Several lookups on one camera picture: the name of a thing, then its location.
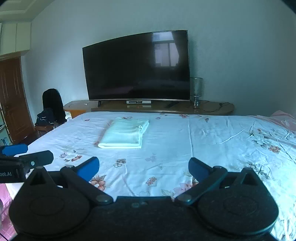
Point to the floral white bed sheet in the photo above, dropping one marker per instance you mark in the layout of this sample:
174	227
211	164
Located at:
160	167

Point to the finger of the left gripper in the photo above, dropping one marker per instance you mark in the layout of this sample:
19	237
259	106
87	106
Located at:
13	150
33	160

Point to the chair with dark clothes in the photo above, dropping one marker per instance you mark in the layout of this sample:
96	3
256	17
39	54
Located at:
53	114

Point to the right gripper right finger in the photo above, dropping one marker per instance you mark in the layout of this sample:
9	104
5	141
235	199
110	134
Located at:
209	178

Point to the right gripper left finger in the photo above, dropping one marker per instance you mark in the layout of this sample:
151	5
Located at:
79	177

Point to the large black television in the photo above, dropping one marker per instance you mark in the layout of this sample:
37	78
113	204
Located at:
145	66

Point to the white upper cabinet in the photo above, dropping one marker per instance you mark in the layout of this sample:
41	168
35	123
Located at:
15	39

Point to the silver set-top box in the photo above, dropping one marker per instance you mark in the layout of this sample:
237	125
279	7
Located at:
138	102

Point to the pink pillow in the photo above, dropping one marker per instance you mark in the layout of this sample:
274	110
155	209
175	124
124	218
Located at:
284	119

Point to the white garment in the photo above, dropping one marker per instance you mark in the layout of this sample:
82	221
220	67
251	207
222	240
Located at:
124	134

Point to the brown wooden door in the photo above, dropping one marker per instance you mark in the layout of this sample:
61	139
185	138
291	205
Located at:
13	101

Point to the brown wooden tv stand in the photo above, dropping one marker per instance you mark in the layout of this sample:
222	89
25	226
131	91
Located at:
79	107

